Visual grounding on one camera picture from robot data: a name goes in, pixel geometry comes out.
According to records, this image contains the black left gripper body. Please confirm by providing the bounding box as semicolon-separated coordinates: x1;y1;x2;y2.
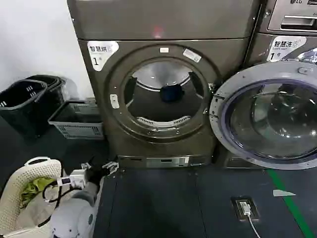
85;166;106;185

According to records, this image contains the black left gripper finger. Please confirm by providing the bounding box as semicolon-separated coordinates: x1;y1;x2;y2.
102;161;120;177
81;158;94;172

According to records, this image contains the grey slatted crate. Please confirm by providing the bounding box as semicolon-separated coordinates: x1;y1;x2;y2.
48;100;105;140

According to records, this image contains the olive green garment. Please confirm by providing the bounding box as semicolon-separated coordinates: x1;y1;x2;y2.
19;177;57;209

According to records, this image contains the beige cloth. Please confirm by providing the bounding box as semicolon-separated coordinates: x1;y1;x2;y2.
13;188;75;233

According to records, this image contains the white perforated laundry basket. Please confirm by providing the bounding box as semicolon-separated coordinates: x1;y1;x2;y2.
0;156;65;238

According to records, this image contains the clear plastic bag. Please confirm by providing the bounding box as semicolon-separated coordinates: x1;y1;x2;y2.
59;76;84;103

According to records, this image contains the large black plastic basket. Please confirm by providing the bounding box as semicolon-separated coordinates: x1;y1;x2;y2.
0;79;49;138

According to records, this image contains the dark blue garment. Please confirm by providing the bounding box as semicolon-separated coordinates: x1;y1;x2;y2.
159;84;185;103

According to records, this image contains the white dryer number sticker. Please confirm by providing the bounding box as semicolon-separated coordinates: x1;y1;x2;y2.
87;40;120;72

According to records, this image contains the black floor socket box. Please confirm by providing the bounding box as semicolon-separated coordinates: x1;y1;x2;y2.
230;196;261;221

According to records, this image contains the white power plug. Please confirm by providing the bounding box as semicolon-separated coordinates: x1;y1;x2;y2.
238;201;252;216

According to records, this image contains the grey front-load dryer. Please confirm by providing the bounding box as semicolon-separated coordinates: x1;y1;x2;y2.
66;0;261;170

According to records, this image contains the round glass dryer door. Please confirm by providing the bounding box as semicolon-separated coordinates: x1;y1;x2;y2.
209;60;317;171

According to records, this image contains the white floor tape piece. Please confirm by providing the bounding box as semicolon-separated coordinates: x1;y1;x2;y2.
272;189;297;197

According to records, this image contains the green floor tape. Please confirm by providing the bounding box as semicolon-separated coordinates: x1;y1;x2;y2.
265;168;317;238

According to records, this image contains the white washer number sticker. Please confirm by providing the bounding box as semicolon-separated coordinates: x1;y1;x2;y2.
267;36;307;61

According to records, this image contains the grey washing machine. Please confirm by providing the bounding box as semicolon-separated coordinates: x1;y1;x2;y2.
217;0;317;172

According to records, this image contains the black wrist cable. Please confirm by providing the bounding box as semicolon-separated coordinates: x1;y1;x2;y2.
37;182;76;228

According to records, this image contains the white power cable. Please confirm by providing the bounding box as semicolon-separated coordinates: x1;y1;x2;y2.
246;213;264;238

